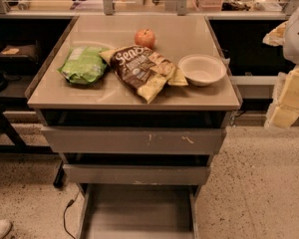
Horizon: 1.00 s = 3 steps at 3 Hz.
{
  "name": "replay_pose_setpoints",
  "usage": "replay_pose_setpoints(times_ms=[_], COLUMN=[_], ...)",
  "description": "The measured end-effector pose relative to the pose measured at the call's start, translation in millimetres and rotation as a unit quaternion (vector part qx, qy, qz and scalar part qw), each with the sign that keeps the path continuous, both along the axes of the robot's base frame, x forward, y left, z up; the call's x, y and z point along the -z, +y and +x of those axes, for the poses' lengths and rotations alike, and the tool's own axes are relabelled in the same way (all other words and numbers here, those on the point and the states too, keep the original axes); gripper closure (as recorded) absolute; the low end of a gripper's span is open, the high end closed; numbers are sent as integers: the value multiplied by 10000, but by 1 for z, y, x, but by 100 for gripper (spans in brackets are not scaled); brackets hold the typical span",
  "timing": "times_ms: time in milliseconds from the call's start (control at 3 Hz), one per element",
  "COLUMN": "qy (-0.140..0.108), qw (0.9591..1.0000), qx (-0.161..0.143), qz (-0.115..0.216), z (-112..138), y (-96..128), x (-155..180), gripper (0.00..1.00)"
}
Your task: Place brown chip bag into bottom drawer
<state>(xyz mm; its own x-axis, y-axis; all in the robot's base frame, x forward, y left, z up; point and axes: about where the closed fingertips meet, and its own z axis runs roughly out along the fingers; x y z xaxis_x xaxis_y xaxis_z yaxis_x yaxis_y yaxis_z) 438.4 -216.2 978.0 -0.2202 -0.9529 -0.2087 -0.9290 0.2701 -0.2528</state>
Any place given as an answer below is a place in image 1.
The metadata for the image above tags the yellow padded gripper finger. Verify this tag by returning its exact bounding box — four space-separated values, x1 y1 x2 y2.
278 65 299 113
265 104 299 128

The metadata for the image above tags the brown chip bag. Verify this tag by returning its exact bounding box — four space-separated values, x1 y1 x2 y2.
100 45 188 104

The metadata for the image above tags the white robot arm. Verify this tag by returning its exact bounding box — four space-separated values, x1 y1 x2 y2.
263 7 299 128

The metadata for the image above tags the grey drawer cabinet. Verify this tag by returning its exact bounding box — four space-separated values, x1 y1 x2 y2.
24 14 243 239

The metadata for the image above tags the open bottom drawer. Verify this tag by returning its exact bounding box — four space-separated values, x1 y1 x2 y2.
77 184 199 239

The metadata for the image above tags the green chip bag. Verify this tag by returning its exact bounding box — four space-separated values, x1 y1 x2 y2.
58 46 107 86

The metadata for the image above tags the middle grey drawer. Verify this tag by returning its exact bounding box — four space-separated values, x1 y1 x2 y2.
63 164 210 185

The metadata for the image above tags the grey drawer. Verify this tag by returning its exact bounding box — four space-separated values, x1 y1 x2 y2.
42 126 226 154
63 164 210 185

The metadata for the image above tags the top grey drawer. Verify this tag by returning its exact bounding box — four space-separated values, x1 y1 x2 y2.
42 126 226 154

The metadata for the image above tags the dark bag on shelf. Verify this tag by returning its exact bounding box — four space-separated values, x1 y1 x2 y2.
0 45 39 62

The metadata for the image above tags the white bowl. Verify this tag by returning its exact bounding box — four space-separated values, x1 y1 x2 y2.
178 54 226 87

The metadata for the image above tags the red apple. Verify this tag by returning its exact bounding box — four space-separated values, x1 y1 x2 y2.
135 29 155 49

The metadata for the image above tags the white shoe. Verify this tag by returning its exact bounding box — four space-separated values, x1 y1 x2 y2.
0 219 12 239

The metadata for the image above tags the black floor cable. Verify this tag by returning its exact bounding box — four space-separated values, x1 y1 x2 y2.
62 189 82 239

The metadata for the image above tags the black table leg frame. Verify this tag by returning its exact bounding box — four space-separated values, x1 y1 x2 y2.
0 100 67 188

